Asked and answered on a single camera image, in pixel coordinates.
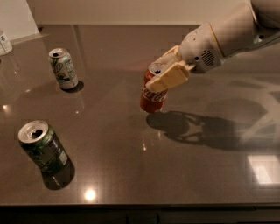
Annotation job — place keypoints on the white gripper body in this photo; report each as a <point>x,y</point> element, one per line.
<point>199,49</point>

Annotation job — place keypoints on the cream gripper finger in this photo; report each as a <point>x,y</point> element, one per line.
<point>170,77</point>
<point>170,57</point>

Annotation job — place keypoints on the red coke can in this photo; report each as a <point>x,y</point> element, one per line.
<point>152,102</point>

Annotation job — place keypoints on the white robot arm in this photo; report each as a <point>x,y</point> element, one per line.
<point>248,27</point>

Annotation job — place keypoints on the white green soda can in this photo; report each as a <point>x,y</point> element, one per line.
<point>63,68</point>

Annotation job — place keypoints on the dark green soda can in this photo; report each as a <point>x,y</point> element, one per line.
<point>40,142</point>

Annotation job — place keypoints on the white container at edge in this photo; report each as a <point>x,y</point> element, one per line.
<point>5,44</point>

